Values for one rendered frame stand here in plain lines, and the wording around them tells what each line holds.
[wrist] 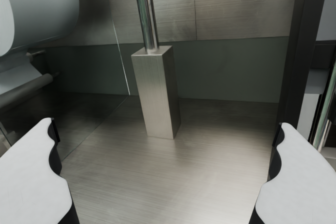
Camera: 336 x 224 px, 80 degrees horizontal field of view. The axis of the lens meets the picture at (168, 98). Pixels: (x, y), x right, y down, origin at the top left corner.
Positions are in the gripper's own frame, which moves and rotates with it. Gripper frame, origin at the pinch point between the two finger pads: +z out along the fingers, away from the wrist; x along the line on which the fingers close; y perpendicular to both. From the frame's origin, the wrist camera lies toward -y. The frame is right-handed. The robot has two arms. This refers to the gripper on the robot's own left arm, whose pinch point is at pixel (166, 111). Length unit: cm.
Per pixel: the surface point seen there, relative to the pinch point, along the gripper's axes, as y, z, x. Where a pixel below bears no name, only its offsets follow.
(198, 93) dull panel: 29, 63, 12
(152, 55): 7.4, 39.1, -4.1
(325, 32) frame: -2.8, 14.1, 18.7
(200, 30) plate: 5, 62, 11
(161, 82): 14.7, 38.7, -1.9
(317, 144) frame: 11.9, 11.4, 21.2
